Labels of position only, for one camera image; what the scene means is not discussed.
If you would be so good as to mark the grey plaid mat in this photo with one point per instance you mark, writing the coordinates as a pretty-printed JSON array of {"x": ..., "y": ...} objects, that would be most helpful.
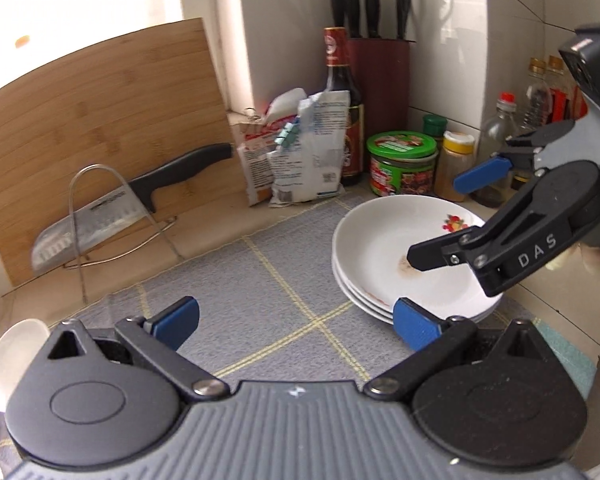
[{"x": 280, "y": 270}]

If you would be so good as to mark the green-lid sauce jar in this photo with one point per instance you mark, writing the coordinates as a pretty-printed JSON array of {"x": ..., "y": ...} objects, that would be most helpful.
[{"x": 402, "y": 165}]

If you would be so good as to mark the white packet with blue print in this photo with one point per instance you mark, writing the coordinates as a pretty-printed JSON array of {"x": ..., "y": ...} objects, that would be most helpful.
[{"x": 310, "y": 160}]

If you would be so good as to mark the stack of white plates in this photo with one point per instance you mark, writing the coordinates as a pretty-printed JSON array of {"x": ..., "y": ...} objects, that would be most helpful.
[{"x": 380, "y": 240}]

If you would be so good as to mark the glass bottle with red cap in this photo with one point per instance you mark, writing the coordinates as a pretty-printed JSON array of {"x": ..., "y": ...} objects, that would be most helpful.
[{"x": 495, "y": 130}]

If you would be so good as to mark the dark soy sauce bottle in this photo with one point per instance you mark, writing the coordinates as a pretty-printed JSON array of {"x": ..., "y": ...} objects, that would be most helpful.
[{"x": 342, "y": 85}]

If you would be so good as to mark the white bowl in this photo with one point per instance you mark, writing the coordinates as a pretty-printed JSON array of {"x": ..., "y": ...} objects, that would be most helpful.
[{"x": 15, "y": 360}]

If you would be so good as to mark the wooden cutting board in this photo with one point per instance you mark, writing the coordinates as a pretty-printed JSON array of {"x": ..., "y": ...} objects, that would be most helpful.
[{"x": 105, "y": 90}]

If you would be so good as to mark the green-cap bottle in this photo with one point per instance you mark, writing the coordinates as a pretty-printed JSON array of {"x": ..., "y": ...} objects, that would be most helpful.
[{"x": 435, "y": 125}]

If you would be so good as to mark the yellow-lid spice jar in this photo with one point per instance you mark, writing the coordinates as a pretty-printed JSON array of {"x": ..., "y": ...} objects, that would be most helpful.
[{"x": 452, "y": 170}]

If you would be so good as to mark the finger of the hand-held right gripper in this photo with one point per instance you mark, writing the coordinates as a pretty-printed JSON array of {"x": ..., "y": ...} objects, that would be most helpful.
[
  {"x": 430, "y": 255},
  {"x": 480, "y": 175}
]

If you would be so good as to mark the red box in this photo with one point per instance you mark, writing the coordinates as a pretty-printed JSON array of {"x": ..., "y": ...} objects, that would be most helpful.
[{"x": 562, "y": 105}]

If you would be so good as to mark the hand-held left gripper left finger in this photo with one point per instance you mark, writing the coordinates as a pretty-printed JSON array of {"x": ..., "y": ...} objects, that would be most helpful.
[{"x": 177, "y": 322}]

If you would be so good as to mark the wall hook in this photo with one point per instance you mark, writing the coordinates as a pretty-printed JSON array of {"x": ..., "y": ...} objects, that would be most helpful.
[{"x": 445, "y": 7}]

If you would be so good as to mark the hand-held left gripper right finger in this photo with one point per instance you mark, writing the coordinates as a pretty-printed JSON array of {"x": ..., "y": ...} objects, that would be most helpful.
[{"x": 415, "y": 325}]

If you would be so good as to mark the dark red knife block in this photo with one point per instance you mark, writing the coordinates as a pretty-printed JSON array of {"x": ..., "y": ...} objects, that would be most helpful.
[{"x": 380, "y": 85}]

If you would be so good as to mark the red and white packet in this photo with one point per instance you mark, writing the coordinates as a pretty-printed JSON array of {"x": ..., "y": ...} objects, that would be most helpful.
[{"x": 255, "y": 165}]

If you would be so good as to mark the green binder clip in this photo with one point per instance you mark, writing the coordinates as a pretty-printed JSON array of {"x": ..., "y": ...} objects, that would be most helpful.
[{"x": 286, "y": 135}]

